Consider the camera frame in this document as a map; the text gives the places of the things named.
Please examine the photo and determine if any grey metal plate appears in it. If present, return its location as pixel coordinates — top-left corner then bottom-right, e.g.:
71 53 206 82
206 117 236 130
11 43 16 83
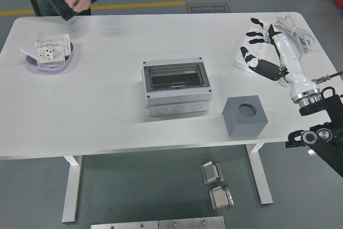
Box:
159 216 226 229
90 220 159 229

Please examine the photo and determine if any purple plastic bowl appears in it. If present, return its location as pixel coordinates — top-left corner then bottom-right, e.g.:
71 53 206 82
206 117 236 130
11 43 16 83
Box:
25 41 75 73

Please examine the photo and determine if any white power cord with plug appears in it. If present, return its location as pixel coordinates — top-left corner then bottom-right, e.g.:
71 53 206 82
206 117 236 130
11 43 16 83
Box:
273 15 315 88

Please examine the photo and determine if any white table leg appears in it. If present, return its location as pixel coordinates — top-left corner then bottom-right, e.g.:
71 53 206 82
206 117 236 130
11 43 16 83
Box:
246 143 273 205
62 156 83 224

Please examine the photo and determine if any plain white switch panel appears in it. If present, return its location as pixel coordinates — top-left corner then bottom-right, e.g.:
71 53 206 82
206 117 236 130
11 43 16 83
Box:
43 33 73 57

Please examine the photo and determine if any grey junction box with lid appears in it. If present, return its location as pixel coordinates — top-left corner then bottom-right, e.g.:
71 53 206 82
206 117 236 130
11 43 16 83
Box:
141 56 213 118

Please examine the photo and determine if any white power strip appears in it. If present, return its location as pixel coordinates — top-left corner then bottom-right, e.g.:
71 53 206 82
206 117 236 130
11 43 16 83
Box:
232 26 271 73

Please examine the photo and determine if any brown floor sign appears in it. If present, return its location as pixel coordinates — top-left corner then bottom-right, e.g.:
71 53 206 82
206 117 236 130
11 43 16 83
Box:
187 3 230 14

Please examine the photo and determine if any white socket panel with holes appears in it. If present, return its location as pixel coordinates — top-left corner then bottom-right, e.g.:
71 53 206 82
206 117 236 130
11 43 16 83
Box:
34 40 66 68

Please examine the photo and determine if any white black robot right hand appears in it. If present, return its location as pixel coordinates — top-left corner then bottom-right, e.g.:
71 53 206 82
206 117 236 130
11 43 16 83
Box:
240 17 321 104

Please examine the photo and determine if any small metal block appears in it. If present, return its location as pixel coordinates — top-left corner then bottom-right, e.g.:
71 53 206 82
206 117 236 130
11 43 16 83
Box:
208 186 234 211
200 160 225 185

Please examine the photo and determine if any grey cube with round hole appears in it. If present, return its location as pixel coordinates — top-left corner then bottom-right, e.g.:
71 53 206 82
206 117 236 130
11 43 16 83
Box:
222 94 269 140

